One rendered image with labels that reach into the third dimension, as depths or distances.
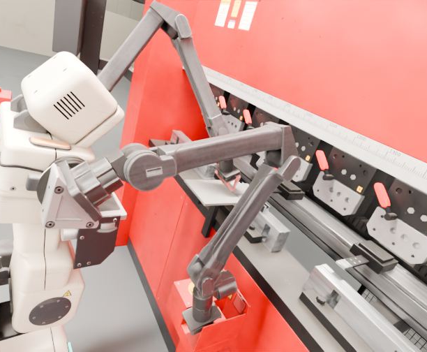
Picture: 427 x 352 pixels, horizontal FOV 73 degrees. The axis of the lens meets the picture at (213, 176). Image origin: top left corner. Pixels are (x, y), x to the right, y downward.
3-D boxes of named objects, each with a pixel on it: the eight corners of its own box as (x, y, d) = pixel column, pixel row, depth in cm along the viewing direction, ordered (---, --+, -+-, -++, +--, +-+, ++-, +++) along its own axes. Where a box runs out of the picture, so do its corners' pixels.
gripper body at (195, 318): (222, 319, 85) (223, 303, 81) (190, 334, 81) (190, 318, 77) (211, 302, 90) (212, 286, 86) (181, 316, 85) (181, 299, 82)
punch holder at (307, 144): (271, 164, 108) (288, 123, 102) (287, 165, 113) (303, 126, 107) (299, 184, 97) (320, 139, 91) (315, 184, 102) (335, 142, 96)
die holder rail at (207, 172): (169, 143, 187) (172, 129, 183) (177, 144, 190) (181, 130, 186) (204, 181, 150) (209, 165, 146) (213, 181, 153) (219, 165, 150)
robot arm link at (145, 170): (278, 115, 79) (304, 120, 71) (276, 161, 85) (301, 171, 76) (113, 146, 61) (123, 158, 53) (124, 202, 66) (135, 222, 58)
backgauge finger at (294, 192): (246, 186, 131) (250, 177, 129) (285, 186, 146) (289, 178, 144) (262, 201, 122) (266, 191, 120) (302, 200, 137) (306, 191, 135)
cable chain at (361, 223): (308, 192, 144) (311, 185, 142) (315, 192, 147) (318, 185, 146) (373, 239, 117) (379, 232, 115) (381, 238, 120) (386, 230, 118)
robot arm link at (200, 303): (189, 283, 79) (198, 300, 75) (211, 275, 82) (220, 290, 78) (189, 299, 83) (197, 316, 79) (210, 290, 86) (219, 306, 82)
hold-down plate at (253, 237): (213, 201, 133) (215, 195, 132) (222, 200, 136) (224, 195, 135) (250, 243, 111) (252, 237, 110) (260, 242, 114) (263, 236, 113)
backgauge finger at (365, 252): (323, 256, 97) (330, 244, 95) (364, 247, 112) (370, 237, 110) (353, 283, 88) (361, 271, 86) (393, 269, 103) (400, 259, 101)
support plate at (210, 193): (183, 181, 116) (184, 179, 116) (234, 181, 131) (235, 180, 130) (204, 206, 103) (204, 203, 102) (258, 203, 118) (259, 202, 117)
